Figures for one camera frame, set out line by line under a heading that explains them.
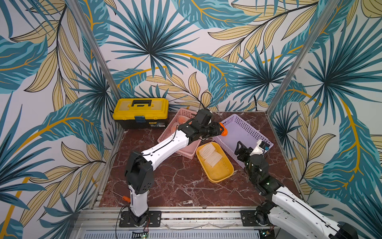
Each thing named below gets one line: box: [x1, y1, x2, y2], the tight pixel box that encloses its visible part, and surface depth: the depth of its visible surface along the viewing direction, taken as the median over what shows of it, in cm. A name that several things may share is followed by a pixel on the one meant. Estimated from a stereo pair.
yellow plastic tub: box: [195, 141, 235, 183], surface depth 91 cm
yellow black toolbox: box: [112, 97, 170, 129], surface depth 100 cm
